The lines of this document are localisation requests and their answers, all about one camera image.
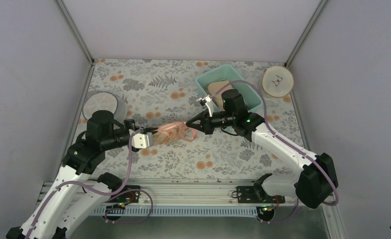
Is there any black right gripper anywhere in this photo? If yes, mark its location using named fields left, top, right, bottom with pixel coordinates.
left=187, top=109, right=235, bottom=134

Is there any floral tulip mesh laundry bag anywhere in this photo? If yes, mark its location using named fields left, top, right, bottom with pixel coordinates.
left=153, top=121, right=198, bottom=145

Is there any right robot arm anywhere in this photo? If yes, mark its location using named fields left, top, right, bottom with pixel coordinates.
left=186, top=89, right=338, bottom=209

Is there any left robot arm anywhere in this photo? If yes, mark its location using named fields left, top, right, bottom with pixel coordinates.
left=6, top=110, right=157, bottom=239

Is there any beige bra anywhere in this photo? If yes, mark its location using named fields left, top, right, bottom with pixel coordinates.
left=207, top=80, right=234, bottom=111

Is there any white round mesh laundry bag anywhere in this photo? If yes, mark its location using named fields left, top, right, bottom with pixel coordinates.
left=82, top=92, right=127, bottom=121

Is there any round cream mesh laundry bag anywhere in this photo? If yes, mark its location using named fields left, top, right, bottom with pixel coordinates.
left=261, top=66, right=294, bottom=98

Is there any mint green plastic bin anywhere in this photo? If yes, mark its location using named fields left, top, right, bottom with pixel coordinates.
left=195, top=64, right=263, bottom=113

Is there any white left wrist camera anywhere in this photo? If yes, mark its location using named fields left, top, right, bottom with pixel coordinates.
left=131, top=132, right=154, bottom=149

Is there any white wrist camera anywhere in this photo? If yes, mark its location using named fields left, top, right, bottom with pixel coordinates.
left=131, top=132, right=154, bottom=149
left=196, top=95, right=214, bottom=117

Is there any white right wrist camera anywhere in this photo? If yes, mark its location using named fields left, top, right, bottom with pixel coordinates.
left=196, top=95, right=214, bottom=117

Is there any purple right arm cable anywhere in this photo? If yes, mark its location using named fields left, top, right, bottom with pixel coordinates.
left=208, top=80, right=340, bottom=225

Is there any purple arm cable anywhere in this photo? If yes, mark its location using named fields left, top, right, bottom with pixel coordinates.
left=208, top=80, right=340, bottom=225
left=23, top=128, right=154, bottom=239

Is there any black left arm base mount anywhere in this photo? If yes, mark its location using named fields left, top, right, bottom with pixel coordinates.
left=97, top=172, right=140, bottom=209

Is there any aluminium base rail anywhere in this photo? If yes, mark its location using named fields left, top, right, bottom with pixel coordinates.
left=36, top=179, right=336, bottom=207

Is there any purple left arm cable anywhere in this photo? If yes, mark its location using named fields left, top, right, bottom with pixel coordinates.
left=23, top=128, right=154, bottom=239

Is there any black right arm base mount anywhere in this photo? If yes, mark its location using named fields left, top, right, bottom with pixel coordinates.
left=231, top=173, right=285, bottom=204

